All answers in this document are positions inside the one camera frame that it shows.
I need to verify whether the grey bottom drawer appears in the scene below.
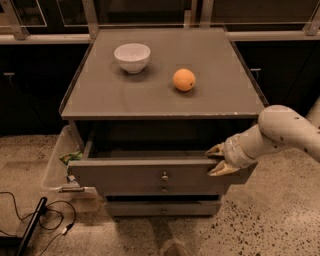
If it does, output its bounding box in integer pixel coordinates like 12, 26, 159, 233
106, 201, 221, 217

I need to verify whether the black stand leg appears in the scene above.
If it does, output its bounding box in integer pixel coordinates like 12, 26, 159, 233
14, 197, 47, 256

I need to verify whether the clear plastic bin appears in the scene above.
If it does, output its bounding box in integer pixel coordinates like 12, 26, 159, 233
41, 126, 98, 198

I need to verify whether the grey middle drawer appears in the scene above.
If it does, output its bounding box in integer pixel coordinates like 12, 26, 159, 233
101, 184, 229, 196

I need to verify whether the black cable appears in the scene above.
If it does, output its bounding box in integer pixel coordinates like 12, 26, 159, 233
0, 191, 77, 256

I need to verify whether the white ceramic bowl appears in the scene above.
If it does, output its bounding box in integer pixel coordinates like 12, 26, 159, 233
114, 43, 151, 74

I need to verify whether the grey drawer cabinet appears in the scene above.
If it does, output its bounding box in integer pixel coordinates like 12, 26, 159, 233
61, 38, 268, 204

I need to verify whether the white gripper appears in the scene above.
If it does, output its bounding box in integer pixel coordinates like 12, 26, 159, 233
205, 134, 256, 176

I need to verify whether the orange fruit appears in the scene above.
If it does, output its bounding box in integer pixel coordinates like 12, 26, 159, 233
173, 69, 196, 92

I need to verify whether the metal railing frame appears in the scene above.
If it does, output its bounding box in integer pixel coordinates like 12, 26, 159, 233
0, 0, 320, 45

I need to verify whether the grey drawer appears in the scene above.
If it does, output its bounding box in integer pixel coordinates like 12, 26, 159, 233
68, 129, 255, 194
101, 184, 229, 196
106, 201, 221, 217

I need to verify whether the grey top drawer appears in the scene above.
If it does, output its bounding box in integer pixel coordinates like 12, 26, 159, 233
68, 129, 255, 194

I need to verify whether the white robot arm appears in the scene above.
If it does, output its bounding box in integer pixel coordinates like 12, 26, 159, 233
205, 105, 320, 176

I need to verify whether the green snack bag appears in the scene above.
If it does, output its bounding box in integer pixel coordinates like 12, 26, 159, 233
60, 151, 83, 165

